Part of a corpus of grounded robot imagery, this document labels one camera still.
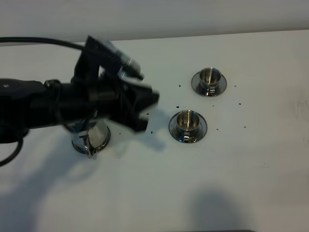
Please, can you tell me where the steel saucer under teapot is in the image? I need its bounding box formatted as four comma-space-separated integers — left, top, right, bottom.
71, 126, 112, 154

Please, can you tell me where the far stainless steel teacup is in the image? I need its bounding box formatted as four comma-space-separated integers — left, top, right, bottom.
199, 67, 222, 95

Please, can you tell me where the near stainless steel teacup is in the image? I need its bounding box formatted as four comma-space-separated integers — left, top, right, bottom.
176, 110, 200, 143

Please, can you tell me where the near stainless steel saucer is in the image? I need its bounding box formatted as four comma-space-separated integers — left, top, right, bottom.
169, 111, 208, 143

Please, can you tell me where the stainless steel saucer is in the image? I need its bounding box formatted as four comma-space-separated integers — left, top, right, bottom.
191, 72, 227, 97
169, 111, 208, 143

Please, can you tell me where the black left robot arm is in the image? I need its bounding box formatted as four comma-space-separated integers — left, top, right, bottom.
0, 46, 159, 146

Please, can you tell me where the stainless steel teacup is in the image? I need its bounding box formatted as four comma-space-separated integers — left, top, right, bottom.
199, 67, 222, 95
176, 110, 200, 143

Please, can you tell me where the far stainless steel saucer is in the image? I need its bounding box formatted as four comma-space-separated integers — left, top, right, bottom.
191, 72, 227, 97

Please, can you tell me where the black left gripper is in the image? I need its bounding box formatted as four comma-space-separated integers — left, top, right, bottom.
70, 48, 159, 132

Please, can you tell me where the stainless steel teapot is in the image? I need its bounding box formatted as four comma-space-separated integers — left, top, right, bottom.
63, 120, 109, 160

